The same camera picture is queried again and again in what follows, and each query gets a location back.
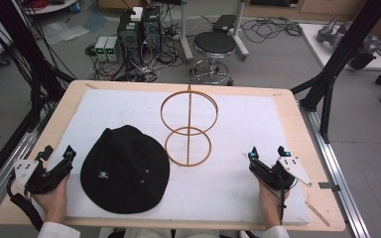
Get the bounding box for black round stool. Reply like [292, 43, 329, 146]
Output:
[189, 31, 238, 86]

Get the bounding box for white round table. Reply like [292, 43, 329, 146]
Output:
[22, 0, 79, 16]

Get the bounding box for white metal stand frame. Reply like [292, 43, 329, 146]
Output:
[178, 0, 250, 64]

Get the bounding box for white box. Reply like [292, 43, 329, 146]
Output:
[130, 6, 144, 23]

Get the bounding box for orange wire hat stand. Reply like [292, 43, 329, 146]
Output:
[160, 83, 219, 168]

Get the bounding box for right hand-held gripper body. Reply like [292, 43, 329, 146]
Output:
[248, 155, 314, 192]

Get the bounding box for black flat box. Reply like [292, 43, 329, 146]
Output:
[211, 14, 238, 35]

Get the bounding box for tan tape strip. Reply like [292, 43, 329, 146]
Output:
[304, 199, 331, 228]

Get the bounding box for clear plastic bags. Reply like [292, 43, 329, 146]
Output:
[41, 11, 109, 45]

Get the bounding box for black metal frame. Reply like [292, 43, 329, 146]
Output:
[0, 0, 77, 134]
[290, 0, 381, 145]

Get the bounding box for white platform board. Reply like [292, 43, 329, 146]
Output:
[299, 22, 381, 71]

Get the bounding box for black computer tower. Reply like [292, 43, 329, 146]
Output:
[116, 11, 145, 65]
[141, 6, 164, 55]

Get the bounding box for aluminium rail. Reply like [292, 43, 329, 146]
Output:
[0, 130, 40, 216]
[298, 101, 372, 238]

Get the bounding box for grey metal bracket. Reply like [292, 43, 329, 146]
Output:
[317, 180, 342, 193]

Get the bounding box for black sleeved cable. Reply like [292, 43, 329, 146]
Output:
[6, 174, 45, 232]

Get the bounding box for black floor cable bundle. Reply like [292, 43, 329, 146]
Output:
[240, 16, 305, 45]

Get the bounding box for grey power supply unit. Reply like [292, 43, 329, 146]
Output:
[94, 36, 109, 62]
[105, 36, 122, 62]

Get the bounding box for black bucket hat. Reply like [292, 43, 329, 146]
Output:
[79, 124, 172, 215]

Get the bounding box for person's right hand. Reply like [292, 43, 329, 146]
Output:
[257, 178, 291, 230]

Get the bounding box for thin black cable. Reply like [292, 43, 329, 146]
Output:
[275, 174, 288, 226]

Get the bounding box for person's left hand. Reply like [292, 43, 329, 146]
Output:
[32, 174, 70, 224]

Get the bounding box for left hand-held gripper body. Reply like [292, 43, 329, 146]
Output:
[14, 158, 74, 196]

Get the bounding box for tangled computer cables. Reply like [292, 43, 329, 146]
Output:
[84, 42, 187, 83]

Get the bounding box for white foam mat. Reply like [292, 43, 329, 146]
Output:
[32, 87, 313, 226]

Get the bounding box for grey robot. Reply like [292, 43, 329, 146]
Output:
[317, 17, 380, 70]

